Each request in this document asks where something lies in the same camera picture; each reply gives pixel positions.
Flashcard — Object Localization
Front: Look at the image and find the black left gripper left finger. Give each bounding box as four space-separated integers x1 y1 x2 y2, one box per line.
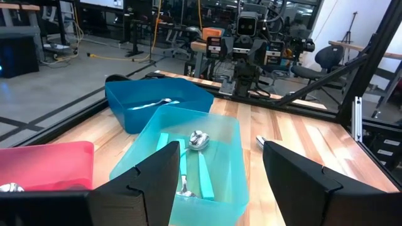
0 141 181 226

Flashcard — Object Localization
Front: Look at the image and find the white wall screen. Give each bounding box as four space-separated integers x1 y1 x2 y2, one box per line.
80 0 125 10

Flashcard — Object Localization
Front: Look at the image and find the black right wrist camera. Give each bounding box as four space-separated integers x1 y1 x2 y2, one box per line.
236 11 259 38

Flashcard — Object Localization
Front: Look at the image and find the black box with blue light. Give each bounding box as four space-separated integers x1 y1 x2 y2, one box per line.
0 35 40 79

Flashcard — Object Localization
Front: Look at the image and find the teal translucent plastic bin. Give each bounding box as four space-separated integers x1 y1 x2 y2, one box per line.
109 105 251 226

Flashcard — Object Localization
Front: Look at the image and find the orange box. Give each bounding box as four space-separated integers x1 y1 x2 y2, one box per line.
202 27 225 41

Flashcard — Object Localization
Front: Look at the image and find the black office chair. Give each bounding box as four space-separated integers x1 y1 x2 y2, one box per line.
290 45 345 83

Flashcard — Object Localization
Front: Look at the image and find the black tripod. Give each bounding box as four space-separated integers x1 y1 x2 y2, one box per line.
340 11 359 45

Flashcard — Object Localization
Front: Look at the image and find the small wooden table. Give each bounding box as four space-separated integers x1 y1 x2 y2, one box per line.
190 40 209 78

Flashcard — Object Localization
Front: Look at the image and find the silver aluminium bracket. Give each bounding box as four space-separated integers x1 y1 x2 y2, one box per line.
351 96 363 143

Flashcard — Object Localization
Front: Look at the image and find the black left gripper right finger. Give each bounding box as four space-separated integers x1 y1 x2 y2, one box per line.
263 140 402 226

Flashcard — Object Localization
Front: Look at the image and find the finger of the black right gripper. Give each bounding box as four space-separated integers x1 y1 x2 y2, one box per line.
223 36 236 62
249 39 268 66

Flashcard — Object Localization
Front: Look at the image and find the black curved camera mount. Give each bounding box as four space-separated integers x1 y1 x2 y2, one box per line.
105 73 133 83

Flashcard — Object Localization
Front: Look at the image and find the pale coiled cable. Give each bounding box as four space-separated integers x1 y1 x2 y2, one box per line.
40 6 85 66

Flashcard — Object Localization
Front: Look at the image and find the yellow cable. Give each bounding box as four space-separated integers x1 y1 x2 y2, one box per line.
87 0 163 63

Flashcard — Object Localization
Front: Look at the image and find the black standing desk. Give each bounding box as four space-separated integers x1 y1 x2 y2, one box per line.
124 17 158 58

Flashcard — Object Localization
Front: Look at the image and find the grey office chair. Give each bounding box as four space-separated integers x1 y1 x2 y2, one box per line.
163 26 202 59

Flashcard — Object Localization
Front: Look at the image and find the blue plastic bin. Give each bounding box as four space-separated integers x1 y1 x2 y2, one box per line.
104 77 215 135

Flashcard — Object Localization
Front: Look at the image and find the red translucent plastic bin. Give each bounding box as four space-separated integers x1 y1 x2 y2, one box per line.
0 141 95 192

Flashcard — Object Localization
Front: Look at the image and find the wooden table top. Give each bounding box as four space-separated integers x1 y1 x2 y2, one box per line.
328 40 402 60

